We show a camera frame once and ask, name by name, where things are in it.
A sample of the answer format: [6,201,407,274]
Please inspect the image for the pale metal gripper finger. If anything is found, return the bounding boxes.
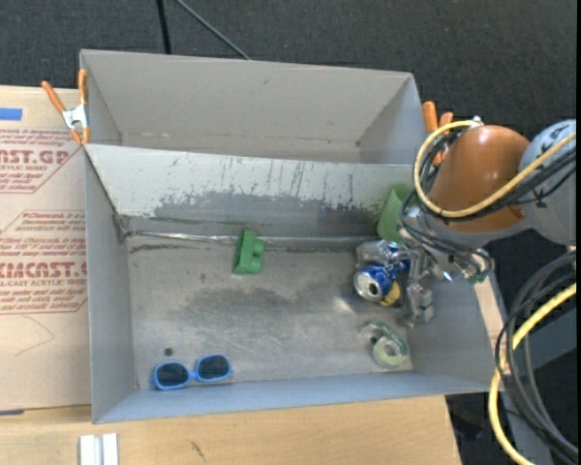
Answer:
[417,287,437,325]
[404,283,420,329]

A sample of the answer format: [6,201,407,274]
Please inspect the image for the small yellow object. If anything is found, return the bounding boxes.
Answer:
[378,282,403,308]

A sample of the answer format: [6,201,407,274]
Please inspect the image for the blue drinks can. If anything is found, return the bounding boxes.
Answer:
[352,263,401,304]

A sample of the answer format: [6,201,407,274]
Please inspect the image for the crushed silver and blue can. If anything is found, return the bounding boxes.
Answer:
[354,238,411,273]

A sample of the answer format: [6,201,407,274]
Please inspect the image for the clear tape dispenser green roll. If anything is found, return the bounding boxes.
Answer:
[359,321,411,370]

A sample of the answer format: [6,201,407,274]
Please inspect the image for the grey metal bin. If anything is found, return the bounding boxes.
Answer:
[78,48,508,425]

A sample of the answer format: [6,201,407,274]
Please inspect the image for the green toy brick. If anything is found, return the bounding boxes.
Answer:
[230,229,267,276]

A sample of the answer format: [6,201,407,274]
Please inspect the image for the blue sunglasses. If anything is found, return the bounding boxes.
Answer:
[148,353,235,392]

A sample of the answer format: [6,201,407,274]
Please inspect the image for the brown cardboard board red print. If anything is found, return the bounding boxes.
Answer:
[0,83,94,419]

